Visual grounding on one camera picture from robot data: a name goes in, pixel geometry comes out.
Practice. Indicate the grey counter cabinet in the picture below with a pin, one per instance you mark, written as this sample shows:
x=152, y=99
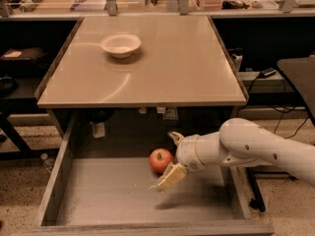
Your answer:
x=181, y=62

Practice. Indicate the black floor bar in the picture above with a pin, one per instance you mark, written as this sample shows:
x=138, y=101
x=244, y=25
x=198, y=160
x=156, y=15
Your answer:
x=257, y=201

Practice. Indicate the open grey drawer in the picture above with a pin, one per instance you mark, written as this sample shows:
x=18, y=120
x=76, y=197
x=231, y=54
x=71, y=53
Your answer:
x=104, y=187

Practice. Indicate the black phone on shelf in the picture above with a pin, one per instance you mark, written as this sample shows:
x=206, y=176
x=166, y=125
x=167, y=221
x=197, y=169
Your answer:
x=267, y=73

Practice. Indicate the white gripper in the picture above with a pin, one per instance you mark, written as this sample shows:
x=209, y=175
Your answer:
x=186, y=152

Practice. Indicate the white paper bowl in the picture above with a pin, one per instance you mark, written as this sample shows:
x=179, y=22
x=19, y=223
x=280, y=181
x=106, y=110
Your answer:
x=121, y=45

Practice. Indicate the red apple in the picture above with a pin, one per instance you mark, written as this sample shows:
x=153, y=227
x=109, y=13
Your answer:
x=159, y=159

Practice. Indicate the plastic water bottle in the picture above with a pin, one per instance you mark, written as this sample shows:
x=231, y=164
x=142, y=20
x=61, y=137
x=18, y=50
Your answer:
x=48, y=162

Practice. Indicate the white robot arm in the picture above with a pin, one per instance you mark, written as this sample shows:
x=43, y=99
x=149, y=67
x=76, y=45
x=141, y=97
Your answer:
x=238, y=142

